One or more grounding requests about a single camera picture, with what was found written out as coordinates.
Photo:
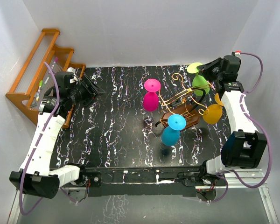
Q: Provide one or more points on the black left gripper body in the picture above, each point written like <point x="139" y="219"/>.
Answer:
<point x="77" y="94"/>

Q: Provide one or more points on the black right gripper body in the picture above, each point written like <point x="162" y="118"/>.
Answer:
<point x="219" y="77"/>

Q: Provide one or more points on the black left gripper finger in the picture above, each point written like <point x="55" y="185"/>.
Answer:
<point x="92" y="86"/>
<point x="89" y="99"/>

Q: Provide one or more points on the green wine glass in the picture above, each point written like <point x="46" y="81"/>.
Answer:
<point x="198" y="81"/>

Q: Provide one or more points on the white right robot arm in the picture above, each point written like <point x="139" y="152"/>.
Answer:
<point x="248" y="140"/>

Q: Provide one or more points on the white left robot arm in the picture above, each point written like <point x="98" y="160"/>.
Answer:
<point x="34" y="176"/>

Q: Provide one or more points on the orange wine glass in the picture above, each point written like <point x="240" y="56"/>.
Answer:
<point x="214" y="112"/>

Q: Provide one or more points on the pink wine glass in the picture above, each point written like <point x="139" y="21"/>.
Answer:
<point x="151" y="99"/>

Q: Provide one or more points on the blue wine glass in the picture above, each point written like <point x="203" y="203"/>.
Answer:
<point x="171" y="133"/>

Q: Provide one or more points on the pink capped marker pen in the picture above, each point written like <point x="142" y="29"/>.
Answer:
<point x="52" y="68"/>

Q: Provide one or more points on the green capped marker pen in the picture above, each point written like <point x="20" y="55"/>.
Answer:
<point x="39" y="90"/>

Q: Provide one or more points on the wooden tiered shelf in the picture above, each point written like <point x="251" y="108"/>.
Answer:
<point x="23" y="91"/>

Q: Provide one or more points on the gold wire wine glass rack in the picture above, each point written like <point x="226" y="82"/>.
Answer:
<point x="185" y="103"/>

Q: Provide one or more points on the aluminium frame rail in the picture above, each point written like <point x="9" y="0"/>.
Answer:
<point x="241" y="202"/>

